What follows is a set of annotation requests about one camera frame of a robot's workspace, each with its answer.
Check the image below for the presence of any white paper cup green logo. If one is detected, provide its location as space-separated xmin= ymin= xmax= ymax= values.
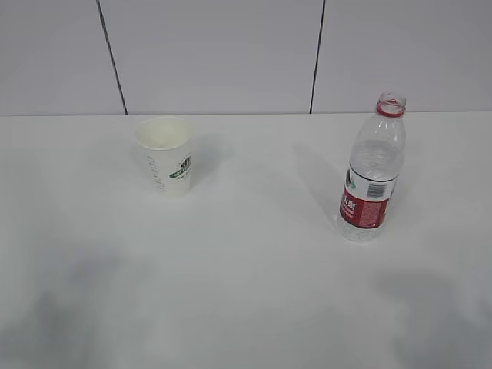
xmin=135 ymin=116 xmax=191 ymax=197

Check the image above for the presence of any clear water bottle red label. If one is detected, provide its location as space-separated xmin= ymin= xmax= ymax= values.
xmin=337 ymin=92 xmax=406 ymax=243

